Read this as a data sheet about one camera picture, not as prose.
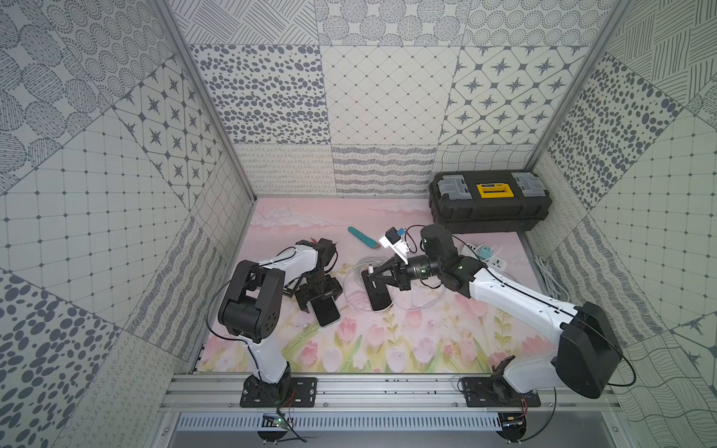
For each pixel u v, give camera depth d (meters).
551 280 0.96
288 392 0.73
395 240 0.66
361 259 1.01
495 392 0.66
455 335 0.84
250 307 0.49
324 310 0.88
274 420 0.70
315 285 0.81
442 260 0.61
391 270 0.66
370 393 0.77
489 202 0.97
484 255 0.96
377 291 0.91
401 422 0.70
